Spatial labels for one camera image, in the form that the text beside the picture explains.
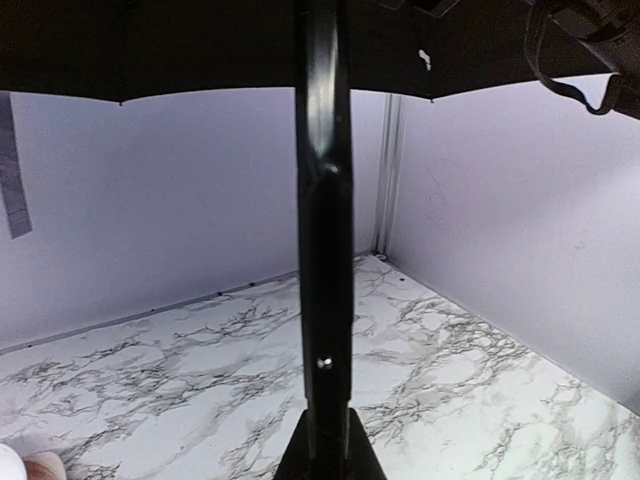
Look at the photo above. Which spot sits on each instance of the lilac folding umbrella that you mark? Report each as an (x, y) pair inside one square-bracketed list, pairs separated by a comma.
[(127, 50)]

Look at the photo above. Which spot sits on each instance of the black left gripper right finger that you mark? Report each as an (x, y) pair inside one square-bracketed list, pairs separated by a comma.
[(362, 462)]

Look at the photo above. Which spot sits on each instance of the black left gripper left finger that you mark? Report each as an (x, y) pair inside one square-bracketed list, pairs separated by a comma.
[(296, 461)]

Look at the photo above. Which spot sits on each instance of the white bowl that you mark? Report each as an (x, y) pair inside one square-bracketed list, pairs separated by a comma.
[(12, 466)]

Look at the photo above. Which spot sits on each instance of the patterned plate under bowl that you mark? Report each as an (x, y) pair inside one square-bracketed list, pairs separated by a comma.
[(45, 465)]

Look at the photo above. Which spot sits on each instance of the grey tape strip on wall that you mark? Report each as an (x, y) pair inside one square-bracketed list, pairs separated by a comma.
[(12, 188)]

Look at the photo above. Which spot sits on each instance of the right aluminium frame post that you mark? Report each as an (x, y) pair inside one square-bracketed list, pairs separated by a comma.
[(389, 171)]

